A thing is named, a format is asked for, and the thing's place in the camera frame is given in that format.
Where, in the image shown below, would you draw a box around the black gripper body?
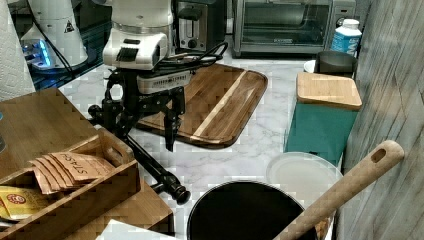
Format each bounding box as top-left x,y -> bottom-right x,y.
115,69 -> 172,115

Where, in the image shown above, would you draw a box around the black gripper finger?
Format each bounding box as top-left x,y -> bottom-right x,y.
164,87 -> 185,151
102,71 -> 140,138

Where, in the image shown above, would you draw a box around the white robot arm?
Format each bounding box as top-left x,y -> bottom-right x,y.
92,0 -> 191,150

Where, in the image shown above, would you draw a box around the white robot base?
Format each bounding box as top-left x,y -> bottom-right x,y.
21,0 -> 88,70

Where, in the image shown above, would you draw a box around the wooden drawer cabinet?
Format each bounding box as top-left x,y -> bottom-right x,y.
0,88 -> 174,240

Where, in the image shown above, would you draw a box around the dark wooden cutting board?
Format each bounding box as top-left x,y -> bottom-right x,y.
135,63 -> 269,150

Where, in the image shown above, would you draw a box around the wooden tea organizer tray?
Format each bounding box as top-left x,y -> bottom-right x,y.
1,129 -> 140,240

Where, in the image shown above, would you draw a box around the brown Stash tea packets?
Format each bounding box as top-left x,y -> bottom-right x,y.
30,152 -> 115,194

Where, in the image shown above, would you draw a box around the black silver toaster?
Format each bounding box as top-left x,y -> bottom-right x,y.
176,0 -> 227,52

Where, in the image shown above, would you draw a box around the paper towel roll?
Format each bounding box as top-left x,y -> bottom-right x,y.
0,0 -> 35,101

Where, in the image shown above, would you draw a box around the black utensil crock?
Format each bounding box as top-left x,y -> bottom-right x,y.
186,180 -> 334,240

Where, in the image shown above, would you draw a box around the white paper sheet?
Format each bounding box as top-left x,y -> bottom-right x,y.
95,219 -> 177,240

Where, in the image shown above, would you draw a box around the silver toaster oven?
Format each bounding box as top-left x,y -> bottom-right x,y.
233,0 -> 356,57

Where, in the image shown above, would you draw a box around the yellow tea packets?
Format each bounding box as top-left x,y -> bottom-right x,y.
0,186 -> 49,220

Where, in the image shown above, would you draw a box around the white plate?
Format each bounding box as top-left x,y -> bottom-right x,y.
266,152 -> 343,208

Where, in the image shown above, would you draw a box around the teal canister with wooden lid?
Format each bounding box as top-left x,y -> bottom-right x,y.
284,72 -> 362,166

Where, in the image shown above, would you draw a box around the dark round bowl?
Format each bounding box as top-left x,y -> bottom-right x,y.
314,51 -> 357,77

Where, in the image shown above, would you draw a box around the white blue plastic bottle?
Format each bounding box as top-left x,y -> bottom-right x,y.
330,19 -> 362,56

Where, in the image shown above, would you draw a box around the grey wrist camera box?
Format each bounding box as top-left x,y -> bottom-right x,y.
137,71 -> 192,94

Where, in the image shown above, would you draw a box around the black cable bundle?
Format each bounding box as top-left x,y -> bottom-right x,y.
151,41 -> 230,75

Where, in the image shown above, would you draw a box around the wooden spoon handle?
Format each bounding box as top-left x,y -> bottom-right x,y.
272,140 -> 405,240

